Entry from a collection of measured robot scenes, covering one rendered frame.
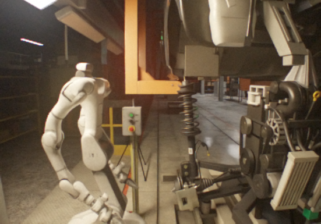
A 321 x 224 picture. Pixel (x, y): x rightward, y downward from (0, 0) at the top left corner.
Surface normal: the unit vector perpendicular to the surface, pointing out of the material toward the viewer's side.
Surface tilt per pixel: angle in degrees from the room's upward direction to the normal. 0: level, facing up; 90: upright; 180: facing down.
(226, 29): 90
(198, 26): 92
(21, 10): 90
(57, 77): 90
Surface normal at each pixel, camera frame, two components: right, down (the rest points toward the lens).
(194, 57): 0.01, 0.12
